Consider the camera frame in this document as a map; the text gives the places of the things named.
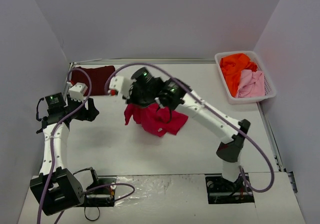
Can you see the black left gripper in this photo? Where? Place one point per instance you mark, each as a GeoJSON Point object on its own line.
{"type": "Point", "coordinates": [83, 108]}

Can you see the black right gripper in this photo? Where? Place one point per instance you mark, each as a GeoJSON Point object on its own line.
{"type": "Point", "coordinates": [139, 99]}

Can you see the crimson red t-shirt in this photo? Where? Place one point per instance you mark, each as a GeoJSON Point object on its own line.
{"type": "Point", "coordinates": [155, 120]}

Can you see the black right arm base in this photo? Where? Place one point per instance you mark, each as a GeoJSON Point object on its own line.
{"type": "Point", "coordinates": [221, 191]}

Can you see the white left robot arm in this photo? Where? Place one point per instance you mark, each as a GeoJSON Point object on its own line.
{"type": "Point", "coordinates": [55, 188]}

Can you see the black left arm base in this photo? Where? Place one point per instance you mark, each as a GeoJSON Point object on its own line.
{"type": "Point", "coordinates": [99, 198]}

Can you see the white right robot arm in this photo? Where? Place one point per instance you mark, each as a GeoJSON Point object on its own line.
{"type": "Point", "coordinates": [178, 96]}

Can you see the dark maroon folded t-shirt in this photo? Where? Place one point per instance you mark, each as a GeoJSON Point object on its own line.
{"type": "Point", "coordinates": [98, 77]}

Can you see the orange t-shirt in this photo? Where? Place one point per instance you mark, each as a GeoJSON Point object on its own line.
{"type": "Point", "coordinates": [232, 67]}

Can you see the light pink t-shirt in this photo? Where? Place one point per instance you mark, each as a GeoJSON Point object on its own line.
{"type": "Point", "coordinates": [251, 85]}

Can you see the white plastic laundry basket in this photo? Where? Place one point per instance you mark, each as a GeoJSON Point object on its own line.
{"type": "Point", "coordinates": [270, 90]}

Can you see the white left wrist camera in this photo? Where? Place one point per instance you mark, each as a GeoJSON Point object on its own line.
{"type": "Point", "coordinates": [77, 92]}

